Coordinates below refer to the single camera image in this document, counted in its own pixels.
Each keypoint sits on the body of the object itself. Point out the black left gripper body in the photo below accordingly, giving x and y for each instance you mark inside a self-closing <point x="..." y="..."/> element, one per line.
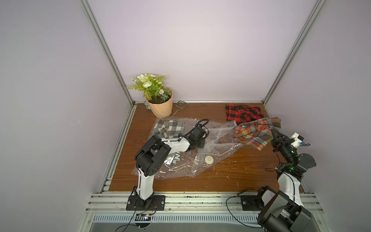
<point x="201" y="143"/>

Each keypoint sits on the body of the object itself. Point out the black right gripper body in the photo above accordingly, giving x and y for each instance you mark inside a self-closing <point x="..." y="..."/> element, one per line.
<point x="281" y="140"/>

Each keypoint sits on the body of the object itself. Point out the multicolour tartan shirt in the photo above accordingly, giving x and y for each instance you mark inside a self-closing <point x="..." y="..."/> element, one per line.
<point x="256" y="134"/>

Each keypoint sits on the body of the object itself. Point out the clear plastic vacuum bag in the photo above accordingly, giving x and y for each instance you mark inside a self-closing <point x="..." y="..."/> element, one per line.
<point x="219" y="144"/>

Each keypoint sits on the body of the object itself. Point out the grey white checked shirt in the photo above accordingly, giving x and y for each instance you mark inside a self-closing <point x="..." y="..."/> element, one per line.
<point x="168" y="129"/>

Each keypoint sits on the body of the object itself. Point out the red black plaid shirt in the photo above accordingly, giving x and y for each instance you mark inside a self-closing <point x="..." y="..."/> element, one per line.
<point x="242" y="113"/>

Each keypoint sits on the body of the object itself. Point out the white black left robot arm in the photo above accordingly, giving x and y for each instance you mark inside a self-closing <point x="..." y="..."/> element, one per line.
<point x="152" y="155"/>

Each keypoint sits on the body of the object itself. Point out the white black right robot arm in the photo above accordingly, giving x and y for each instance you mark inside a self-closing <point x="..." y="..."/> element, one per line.
<point x="283" y="210"/>

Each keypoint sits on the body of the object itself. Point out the white round bag valve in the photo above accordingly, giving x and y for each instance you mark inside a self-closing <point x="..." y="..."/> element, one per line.
<point x="209" y="160"/>

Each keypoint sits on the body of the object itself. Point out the small brown slotted scoop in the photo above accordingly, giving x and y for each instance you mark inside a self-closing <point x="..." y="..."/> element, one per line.
<point x="180" y="105"/>

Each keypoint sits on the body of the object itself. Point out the terracotta flower pot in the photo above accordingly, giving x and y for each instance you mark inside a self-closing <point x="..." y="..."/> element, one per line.
<point x="162" y="110"/>

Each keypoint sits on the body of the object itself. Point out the artificial green white plant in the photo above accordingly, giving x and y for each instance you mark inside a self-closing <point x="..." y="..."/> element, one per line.
<point x="152" y="88"/>

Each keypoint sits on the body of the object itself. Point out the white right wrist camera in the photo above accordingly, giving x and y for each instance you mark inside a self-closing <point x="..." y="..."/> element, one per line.
<point x="297" y="140"/>

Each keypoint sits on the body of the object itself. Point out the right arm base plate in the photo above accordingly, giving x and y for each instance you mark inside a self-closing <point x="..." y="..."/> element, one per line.
<point x="251" y="203"/>

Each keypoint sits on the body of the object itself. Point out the aluminium front rail frame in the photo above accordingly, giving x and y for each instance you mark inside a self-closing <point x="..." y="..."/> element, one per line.
<point x="207" y="207"/>

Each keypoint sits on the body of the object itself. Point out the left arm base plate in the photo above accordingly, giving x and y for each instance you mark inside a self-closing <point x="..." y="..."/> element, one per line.
<point x="153" y="203"/>

